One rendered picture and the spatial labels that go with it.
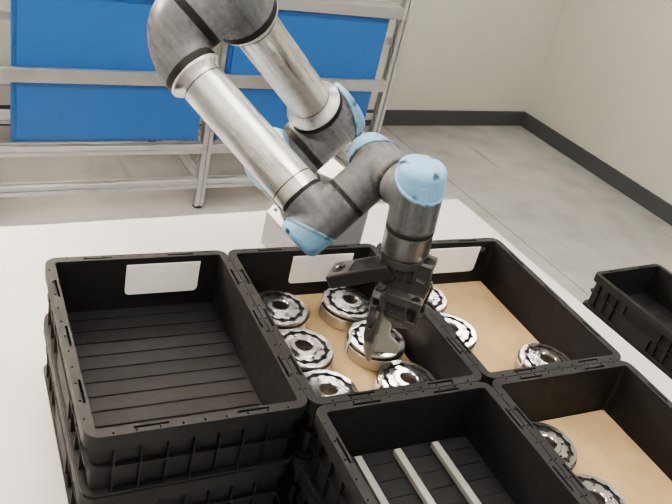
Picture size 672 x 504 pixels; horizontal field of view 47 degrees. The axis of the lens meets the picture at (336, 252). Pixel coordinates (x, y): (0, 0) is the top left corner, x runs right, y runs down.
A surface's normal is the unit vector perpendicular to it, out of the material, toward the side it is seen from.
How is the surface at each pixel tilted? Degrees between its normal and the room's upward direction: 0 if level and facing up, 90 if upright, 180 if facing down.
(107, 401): 0
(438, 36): 90
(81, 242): 0
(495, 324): 0
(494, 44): 90
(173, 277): 90
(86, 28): 90
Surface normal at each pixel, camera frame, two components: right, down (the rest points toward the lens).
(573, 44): -0.86, 0.08
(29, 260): 0.22, -0.84
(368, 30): 0.47, 0.54
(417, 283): -0.36, 0.49
